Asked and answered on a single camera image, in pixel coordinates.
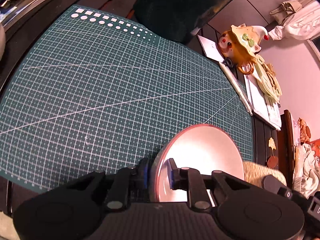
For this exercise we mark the black binder clip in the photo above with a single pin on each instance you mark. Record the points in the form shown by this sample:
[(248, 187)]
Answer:
[(228, 62)]

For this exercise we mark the crumpled pale cloth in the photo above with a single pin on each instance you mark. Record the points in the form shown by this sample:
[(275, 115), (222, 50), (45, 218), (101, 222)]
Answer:
[(307, 170)]

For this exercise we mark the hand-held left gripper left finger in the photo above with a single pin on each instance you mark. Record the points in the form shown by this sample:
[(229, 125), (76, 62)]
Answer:
[(145, 177)]

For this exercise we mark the dark window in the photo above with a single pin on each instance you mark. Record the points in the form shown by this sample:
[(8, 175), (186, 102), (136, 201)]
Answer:
[(316, 46)]

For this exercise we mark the white pen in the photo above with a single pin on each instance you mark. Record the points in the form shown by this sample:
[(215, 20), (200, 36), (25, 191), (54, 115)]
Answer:
[(237, 87)]

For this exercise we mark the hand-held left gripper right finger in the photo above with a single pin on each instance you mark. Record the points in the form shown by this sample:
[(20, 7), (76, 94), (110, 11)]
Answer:
[(172, 175)]

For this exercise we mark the white fabric bundle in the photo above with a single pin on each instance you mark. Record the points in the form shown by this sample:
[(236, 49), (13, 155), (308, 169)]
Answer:
[(302, 25)]

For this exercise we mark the orange ceramic animal pot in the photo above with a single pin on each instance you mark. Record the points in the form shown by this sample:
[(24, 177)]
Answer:
[(235, 47)]

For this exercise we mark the beige lace cloth piece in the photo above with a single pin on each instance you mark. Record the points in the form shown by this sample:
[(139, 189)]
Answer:
[(270, 70)]

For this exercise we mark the brown plush toy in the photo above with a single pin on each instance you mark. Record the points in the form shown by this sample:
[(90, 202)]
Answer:
[(303, 130)]

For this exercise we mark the orange snack bag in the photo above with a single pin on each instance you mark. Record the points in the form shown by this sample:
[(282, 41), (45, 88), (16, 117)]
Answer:
[(316, 147)]

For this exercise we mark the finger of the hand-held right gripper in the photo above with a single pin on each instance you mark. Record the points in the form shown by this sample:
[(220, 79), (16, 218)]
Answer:
[(272, 183)]

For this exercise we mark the beige tote bag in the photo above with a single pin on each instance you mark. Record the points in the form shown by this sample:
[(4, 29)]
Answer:
[(287, 8)]

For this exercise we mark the white refrigerator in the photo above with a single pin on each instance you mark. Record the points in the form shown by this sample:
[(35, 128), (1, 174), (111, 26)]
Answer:
[(250, 5)]

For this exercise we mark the white card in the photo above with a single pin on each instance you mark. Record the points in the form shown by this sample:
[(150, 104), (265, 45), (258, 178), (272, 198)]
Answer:
[(210, 47)]

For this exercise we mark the pale oval sponge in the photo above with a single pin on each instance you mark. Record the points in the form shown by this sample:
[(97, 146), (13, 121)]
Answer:
[(255, 173)]

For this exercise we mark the pale green plastic frames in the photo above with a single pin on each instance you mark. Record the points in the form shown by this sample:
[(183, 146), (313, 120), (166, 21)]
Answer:
[(265, 82)]

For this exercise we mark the yellow ginkgo leaf bookmark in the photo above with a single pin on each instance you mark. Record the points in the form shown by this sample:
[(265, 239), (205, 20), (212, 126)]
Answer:
[(272, 142)]

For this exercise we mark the green cutting mat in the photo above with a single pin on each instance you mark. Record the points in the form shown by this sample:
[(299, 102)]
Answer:
[(100, 92)]

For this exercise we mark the dark green kettle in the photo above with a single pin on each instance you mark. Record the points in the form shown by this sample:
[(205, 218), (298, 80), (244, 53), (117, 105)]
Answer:
[(180, 7)]

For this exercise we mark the white bowl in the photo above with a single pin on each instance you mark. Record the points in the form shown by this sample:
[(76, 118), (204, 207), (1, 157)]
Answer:
[(205, 150)]

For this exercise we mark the brown wooden cabinet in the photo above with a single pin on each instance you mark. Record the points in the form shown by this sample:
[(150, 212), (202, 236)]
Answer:
[(287, 140)]

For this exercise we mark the stack of white papers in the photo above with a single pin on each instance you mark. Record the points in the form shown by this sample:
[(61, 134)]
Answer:
[(260, 102)]

